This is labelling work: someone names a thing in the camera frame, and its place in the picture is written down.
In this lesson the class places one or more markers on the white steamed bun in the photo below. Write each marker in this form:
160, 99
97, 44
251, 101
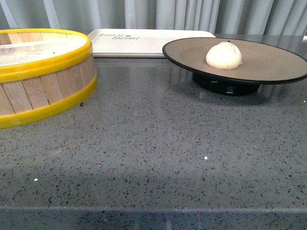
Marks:
224, 55

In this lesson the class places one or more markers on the white steamer liner cloth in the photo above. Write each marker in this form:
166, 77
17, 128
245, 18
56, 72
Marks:
21, 53

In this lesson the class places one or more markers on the grey curtain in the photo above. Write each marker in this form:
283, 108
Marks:
249, 17

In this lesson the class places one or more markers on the brown plate with black rim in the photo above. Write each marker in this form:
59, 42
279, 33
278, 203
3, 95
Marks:
262, 64

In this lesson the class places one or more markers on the white bear tray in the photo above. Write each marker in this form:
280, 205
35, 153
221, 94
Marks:
136, 43

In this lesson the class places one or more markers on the yellow rimmed bamboo steamer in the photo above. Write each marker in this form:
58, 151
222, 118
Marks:
37, 90

